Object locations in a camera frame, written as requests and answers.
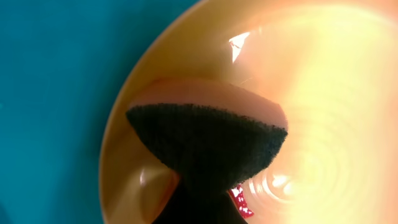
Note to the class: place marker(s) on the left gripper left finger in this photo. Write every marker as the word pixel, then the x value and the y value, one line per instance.
pixel 178 208

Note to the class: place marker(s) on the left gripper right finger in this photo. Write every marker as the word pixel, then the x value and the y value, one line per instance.
pixel 226 212

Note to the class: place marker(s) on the yellow plate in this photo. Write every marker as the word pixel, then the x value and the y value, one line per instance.
pixel 331 65

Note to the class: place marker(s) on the teal plastic tray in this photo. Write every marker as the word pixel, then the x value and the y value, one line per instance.
pixel 62 65

